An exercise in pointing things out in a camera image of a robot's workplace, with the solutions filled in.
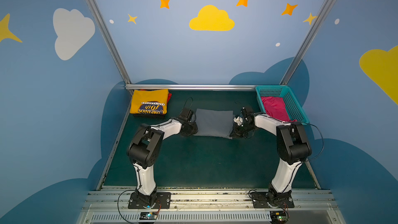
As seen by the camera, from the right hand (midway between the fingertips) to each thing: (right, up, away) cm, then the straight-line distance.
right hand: (232, 134), depth 96 cm
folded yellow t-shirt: (-53, +21, +9) cm, 58 cm away
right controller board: (+16, -35, -25) cm, 46 cm away
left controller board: (-45, -34, -25) cm, 61 cm away
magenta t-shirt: (+34, +17, +14) cm, 41 cm away
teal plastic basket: (+45, +20, +12) cm, 50 cm away
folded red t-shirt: (-44, +25, +19) cm, 53 cm away
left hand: (-21, +2, +1) cm, 21 cm away
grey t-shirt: (-10, +6, +9) cm, 15 cm away
